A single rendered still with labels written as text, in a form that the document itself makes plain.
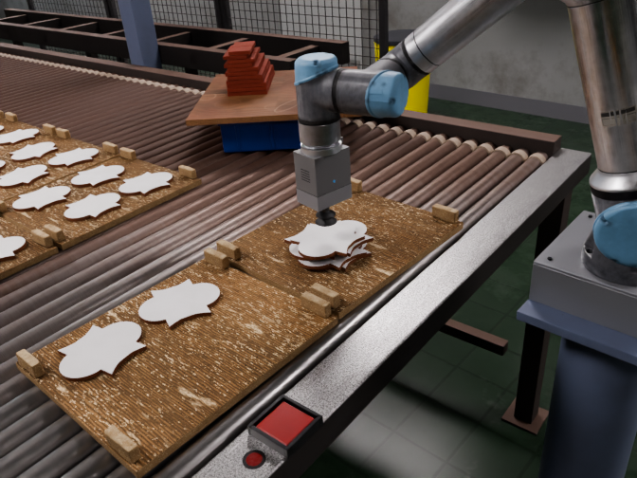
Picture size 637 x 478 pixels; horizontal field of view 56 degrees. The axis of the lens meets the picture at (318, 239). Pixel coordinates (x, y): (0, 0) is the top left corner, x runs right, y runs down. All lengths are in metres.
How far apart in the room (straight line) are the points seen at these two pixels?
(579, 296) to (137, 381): 0.77
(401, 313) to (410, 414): 1.12
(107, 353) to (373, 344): 0.44
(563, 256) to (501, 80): 3.92
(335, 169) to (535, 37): 3.87
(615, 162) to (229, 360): 0.64
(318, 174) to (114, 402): 0.51
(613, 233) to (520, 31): 4.03
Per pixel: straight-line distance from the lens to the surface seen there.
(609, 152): 0.94
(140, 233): 1.45
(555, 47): 4.84
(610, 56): 0.89
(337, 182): 1.12
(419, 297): 1.13
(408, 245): 1.25
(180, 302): 1.13
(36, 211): 1.65
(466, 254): 1.26
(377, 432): 2.12
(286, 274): 1.17
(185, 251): 1.34
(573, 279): 1.17
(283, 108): 1.79
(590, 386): 1.29
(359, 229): 1.24
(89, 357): 1.06
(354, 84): 1.01
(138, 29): 2.93
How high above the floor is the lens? 1.57
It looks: 30 degrees down
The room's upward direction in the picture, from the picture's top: 4 degrees counter-clockwise
